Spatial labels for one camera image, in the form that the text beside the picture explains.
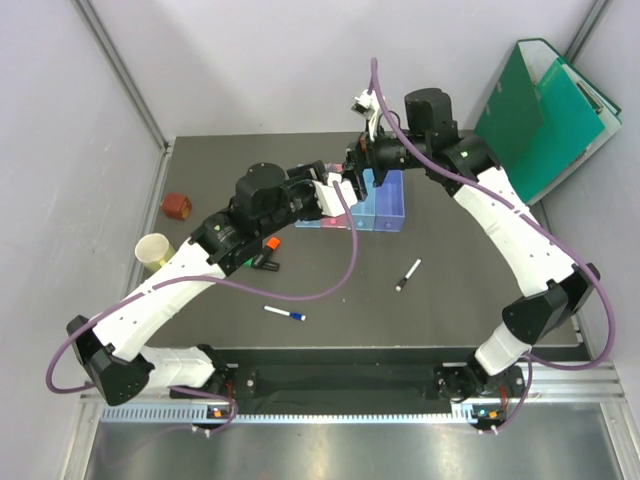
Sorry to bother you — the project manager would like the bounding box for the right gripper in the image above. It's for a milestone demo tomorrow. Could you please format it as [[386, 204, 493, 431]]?
[[338, 119, 429, 203]]

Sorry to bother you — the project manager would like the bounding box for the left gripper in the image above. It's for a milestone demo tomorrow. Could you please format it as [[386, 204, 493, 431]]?
[[258, 161, 328, 239]]

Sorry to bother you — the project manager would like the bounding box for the light blue bin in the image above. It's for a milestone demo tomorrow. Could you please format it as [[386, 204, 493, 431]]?
[[295, 220, 322, 229], [351, 170, 376, 231]]

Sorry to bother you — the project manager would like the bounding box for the pink plastic bin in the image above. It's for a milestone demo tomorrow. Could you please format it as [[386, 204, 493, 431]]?
[[320, 163, 347, 229]]

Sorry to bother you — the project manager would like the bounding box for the orange cap highlighter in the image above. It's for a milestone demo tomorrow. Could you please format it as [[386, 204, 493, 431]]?
[[253, 237, 280, 265]]

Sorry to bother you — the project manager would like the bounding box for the purple plastic bin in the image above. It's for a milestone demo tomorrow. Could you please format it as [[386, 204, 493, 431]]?
[[374, 170, 405, 232]]

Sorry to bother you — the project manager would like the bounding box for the green cap highlighter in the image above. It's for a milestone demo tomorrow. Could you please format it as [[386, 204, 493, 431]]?
[[244, 259, 280, 272]]

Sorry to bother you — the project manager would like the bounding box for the blue cap whiteboard marker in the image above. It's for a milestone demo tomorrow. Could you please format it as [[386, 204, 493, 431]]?
[[263, 305, 306, 321]]

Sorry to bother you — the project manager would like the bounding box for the black cap whiteboard marker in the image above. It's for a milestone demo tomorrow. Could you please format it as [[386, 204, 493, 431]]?
[[395, 258, 422, 292]]

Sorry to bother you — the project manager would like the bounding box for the brown box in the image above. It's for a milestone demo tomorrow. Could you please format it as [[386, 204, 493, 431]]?
[[161, 192, 192, 221]]

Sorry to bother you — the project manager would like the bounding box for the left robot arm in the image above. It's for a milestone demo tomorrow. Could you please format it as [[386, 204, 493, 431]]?
[[67, 162, 343, 406]]

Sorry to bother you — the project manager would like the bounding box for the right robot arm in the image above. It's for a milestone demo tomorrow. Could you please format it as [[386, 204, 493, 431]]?
[[343, 88, 599, 401]]

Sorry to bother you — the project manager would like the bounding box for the yellow white mug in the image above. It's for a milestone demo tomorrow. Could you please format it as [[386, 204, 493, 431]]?
[[134, 233, 175, 273]]

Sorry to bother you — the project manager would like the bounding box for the teal folder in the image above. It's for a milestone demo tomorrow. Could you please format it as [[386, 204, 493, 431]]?
[[508, 61, 604, 205]]

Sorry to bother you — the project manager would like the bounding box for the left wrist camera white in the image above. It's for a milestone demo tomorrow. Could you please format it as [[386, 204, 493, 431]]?
[[312, 172, 358, 217]]

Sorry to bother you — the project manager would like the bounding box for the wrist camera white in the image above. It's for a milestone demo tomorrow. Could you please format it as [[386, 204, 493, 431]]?
[[312, 172, 358, 217], [351, 87, 382, 141]]

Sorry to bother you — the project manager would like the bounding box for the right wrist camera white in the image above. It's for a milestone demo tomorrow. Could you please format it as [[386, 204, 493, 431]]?
[[351, 87, 382, 141]]

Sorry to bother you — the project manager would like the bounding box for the green ring binder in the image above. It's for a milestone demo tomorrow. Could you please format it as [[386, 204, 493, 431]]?
[[474, 38, 622, 193]]

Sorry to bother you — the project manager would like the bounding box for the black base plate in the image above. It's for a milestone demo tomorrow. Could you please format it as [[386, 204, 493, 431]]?
[[112, 347, 501, 406]]

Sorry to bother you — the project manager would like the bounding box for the aluminium rail with cable duct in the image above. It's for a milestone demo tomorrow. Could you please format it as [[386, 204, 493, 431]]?
[[99, 361, 624, 428]]

